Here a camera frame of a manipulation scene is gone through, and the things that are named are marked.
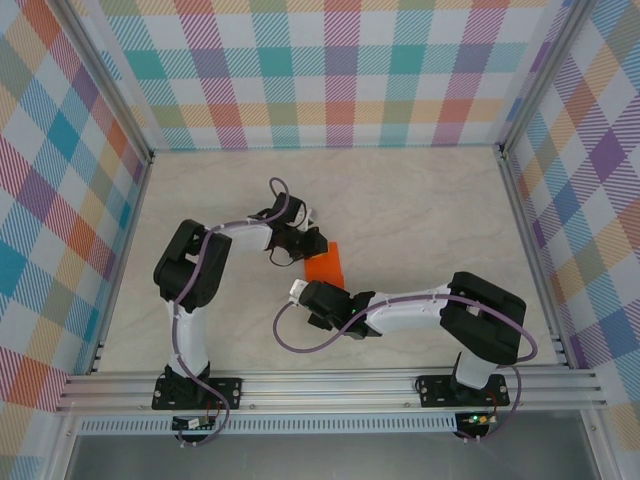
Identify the aluminium mounting rail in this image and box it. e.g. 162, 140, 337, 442
54, 368, 609, 414

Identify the slotted grey cable tray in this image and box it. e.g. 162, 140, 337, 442
77, 413, 459, 435

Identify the aluminium side rail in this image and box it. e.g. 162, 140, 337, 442
87, 154, 154, 374
494, 147, 574, 369

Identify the thin black left gripper cable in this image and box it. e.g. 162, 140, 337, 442
267, 247, 297, 269

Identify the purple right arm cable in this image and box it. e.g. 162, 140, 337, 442
273, 292, 539, 444

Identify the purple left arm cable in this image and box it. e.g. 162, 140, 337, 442
169, 177, 301, 448

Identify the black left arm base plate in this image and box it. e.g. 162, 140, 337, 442
151, 377, 244, 412

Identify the orange paper sheet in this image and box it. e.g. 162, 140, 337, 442
304, 240, 348, 290

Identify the small black circuit board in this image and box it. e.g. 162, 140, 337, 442
171, 415, 216, 432

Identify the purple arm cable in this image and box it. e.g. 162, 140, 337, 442
169, 177, 301, 448
273, 292, 539, 444

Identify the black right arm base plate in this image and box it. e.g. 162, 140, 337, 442
417, 373, 510, 409

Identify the aluminium frame post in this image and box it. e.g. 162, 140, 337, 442
492, 0, 596, 156
57, 0, 154, 164

